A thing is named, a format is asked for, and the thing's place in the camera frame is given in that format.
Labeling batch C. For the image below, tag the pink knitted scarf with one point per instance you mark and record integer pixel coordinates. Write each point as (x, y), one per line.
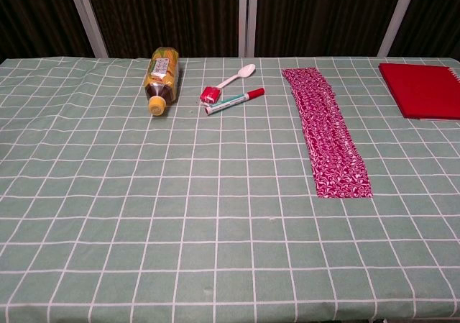
(330, 139)

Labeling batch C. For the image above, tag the red capped white marker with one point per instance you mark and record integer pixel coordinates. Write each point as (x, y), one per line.
(233, 101)

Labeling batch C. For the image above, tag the small red candy packet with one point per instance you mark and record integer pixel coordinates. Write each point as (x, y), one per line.
(210, 94)

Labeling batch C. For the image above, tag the green white grid tablecloth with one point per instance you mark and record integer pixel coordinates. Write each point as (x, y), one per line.
(179, 211)

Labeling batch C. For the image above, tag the white plastic spoon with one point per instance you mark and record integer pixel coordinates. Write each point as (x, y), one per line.
(247, 70)

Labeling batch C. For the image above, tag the yellow label tea bottle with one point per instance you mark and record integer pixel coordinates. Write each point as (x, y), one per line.
(161, 78)

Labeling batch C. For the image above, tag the dark ribbed partition panel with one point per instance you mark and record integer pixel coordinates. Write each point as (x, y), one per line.
(438, 13)
(32, 13)
(161, 13)
(316, 13)

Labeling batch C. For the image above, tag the red spiral notebook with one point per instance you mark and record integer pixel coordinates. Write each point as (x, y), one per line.
(424, 89)

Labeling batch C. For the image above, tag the white partition frame post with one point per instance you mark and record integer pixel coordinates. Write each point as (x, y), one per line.
(397, 17)
(248, 13)
(86, 17)

